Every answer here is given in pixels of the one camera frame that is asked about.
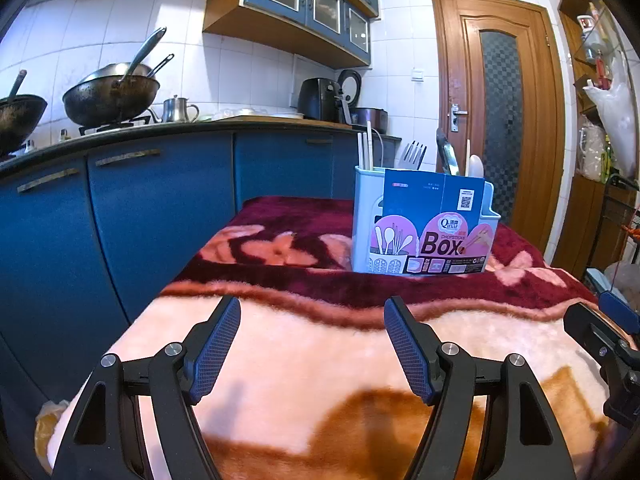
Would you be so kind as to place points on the white wall switch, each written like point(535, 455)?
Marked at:
point(417, 74)

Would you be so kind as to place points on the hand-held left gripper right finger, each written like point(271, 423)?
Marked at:
point(410, 350)

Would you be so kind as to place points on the blue kitchen base cabinet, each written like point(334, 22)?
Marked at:
point(150, 220)

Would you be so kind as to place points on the steel ladle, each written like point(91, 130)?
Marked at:
point(145, 52)

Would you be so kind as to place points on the black gas stove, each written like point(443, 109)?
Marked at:
point(117, 125)

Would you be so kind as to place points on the black rice cooker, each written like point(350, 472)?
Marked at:
point(372, 117)

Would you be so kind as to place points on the black air fryer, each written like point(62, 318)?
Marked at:
point(317, 100)

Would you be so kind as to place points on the white spoon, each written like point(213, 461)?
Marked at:
point(477, 167)

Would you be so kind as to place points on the blue wall cabinet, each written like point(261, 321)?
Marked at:
point(300, 0)

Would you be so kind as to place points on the wooden shelf unit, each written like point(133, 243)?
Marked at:
point(585, 220)

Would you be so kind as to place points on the beige wooden chopstick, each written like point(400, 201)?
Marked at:
point(468, 160)

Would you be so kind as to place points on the large black wok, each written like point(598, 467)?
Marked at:
point(110, 100)

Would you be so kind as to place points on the white two-tone chopstick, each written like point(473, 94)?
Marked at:
point(359, 152)
point(369, 145)

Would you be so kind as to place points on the steel kettle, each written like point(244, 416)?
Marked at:
point(175, 109)

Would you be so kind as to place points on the small black wok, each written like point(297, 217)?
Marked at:
point(17, 120)

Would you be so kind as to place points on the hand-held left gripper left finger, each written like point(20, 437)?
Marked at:
point(215, 350)

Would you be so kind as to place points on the light blue utensil box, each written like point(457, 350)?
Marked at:
point(367, 210)

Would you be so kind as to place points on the brown wooden door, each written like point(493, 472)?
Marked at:
point(460, 185)

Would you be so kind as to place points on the steel table knife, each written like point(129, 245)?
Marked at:
point(447, 157)

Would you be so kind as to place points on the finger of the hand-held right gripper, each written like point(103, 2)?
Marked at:
point(595, 330)
point(622, 312)

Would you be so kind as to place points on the floral fleece blanket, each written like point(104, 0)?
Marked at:
point(310, 360)

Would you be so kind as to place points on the white plastic bag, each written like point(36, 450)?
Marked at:
point(617, 115)

